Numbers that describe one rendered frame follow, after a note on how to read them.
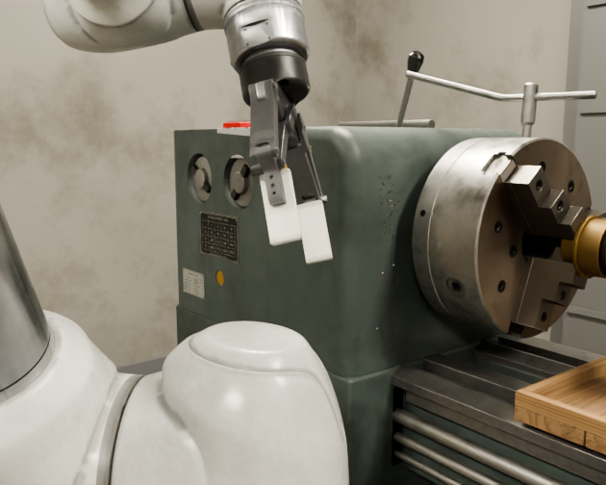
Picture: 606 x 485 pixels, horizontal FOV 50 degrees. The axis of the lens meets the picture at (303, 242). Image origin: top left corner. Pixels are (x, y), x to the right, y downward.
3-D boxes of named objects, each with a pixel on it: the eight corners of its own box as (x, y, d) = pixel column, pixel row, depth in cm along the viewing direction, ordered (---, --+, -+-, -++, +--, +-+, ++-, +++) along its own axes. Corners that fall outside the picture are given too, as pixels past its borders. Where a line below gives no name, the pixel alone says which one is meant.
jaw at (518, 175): (508, 234, 101) (480, 176, 95) (523, 212, 103) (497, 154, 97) (574, 242, 92) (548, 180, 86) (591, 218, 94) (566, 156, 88)
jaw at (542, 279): (526, 260, 105) (507, 331, 104) (509, 252, 101) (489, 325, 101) (592, 270, 96) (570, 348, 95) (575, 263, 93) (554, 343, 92)
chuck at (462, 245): (418, 333, 100) (439, 127, 97) (534, 319, 119) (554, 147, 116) (466, 347, 93) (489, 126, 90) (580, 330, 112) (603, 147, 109)
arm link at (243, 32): (210, 10, 69) (218, 61, 68) (290, -15, 67) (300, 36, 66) (239, 48, 78) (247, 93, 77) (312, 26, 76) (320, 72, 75)
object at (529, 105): (533, 157, 103) (541, 85, 102) (528, 156, 102) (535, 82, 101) (519, 157, 105) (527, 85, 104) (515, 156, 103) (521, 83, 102)
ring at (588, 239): (555, 216, 93) (618, 221, 86) (590, 211, 99) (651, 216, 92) (551, 278, 95) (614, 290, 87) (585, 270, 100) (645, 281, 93)
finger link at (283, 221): (290, 169, 62) (288, 166, 61) (303, 240, 60) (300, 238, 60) (261, 176, 63) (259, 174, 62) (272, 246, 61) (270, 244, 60)
